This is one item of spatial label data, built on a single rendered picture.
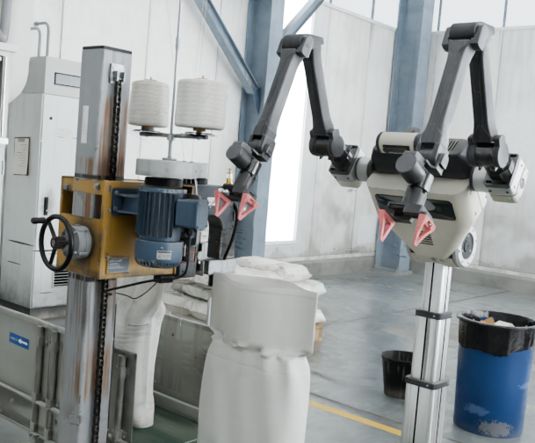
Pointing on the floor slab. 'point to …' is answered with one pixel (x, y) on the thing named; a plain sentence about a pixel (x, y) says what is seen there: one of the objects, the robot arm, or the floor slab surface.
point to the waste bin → (494, 372)
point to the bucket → (395, 372)
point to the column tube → (82, 416)
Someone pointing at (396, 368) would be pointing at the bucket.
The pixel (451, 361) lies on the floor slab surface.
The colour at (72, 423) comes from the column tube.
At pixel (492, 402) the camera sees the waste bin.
